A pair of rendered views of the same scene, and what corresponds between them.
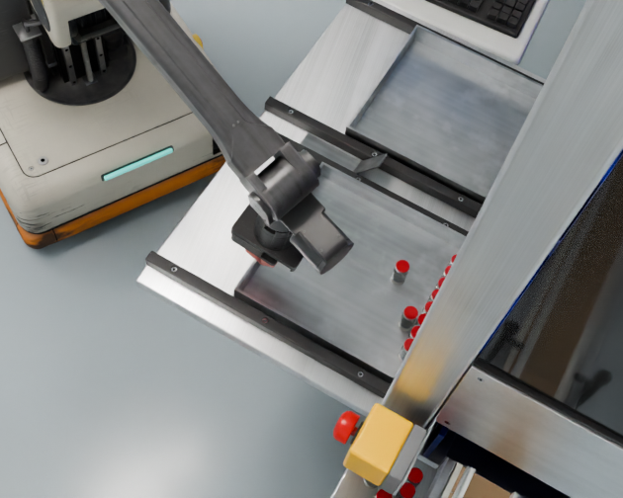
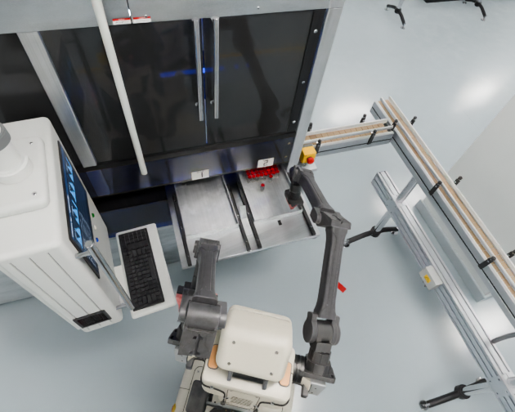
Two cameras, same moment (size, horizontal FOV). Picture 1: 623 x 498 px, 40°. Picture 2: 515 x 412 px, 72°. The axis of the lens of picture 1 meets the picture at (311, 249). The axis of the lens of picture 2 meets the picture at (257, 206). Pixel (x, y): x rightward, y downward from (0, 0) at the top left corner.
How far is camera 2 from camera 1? 160 cm
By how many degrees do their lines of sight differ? 57
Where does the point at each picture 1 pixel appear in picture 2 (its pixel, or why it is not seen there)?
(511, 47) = (151, 227)
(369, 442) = (311, 151)
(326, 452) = (253, 257)
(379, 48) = not seen: hidden behind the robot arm
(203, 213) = (292, 236)
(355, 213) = (256, 208)
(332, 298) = (279, 197)
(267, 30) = not seen: outside the picture
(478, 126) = (202, 203)
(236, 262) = (293, 220)
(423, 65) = (194, 229)
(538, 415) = not seen: hidden behind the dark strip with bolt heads
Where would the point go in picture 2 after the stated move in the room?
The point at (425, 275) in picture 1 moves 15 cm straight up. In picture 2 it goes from (254, 185) to (257, 168)
